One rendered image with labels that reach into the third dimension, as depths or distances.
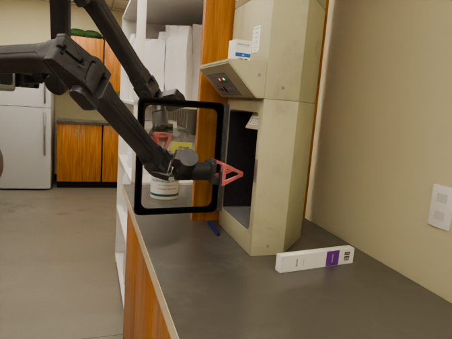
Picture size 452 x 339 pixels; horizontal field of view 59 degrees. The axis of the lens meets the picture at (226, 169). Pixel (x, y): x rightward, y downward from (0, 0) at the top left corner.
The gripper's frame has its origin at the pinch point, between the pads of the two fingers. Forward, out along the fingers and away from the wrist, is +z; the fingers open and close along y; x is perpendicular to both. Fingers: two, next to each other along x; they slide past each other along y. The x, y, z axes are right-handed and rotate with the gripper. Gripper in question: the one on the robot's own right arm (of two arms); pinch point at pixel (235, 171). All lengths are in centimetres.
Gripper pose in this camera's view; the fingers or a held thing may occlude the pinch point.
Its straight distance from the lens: 128.6
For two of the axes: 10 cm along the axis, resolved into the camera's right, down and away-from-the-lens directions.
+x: -0.5, 9.9, 1.5
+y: -2.8, -1.6, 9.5
